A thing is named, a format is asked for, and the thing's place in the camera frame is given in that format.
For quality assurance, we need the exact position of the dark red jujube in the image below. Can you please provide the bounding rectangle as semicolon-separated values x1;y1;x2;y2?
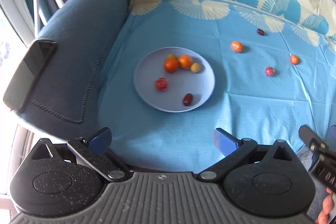
257;28;265;36
183;93;194;106

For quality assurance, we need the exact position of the yellow-brown round fruit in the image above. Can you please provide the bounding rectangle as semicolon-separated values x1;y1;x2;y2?
190;63;202;73

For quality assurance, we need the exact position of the small orange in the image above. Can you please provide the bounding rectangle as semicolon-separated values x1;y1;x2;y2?
163;59;179;73
290;55;300;65

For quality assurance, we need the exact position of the small yellow-orange fruit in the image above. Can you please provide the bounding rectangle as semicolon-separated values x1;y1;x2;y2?
166;53;177;60

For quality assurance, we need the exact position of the person's right hand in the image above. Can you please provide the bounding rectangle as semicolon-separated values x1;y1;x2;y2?
315;188;334;224

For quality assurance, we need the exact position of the blue fabric sofa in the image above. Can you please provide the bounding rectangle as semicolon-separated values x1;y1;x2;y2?
19;0;129;140

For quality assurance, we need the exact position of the light purple plate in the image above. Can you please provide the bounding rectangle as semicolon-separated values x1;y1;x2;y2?
133;47;215;113

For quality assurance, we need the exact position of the wrapped pink-red fruit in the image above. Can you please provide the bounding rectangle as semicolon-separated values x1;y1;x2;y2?
265;67;276;77

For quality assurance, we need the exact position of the wrapped red fruit in plate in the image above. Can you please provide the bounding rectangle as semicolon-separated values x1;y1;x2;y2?
154;77;169;92

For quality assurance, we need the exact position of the wrapped orange in plate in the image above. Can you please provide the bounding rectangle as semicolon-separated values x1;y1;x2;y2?
178;54;193;69

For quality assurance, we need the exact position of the black smartphone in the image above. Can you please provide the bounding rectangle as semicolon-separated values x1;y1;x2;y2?
3;40;58;111

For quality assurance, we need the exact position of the wrapped orange on cloth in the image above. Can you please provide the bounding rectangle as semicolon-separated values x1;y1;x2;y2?
230;41;244;53

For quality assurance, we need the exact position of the blue patterned tablecloth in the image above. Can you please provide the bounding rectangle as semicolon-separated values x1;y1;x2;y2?
98;0;335;172

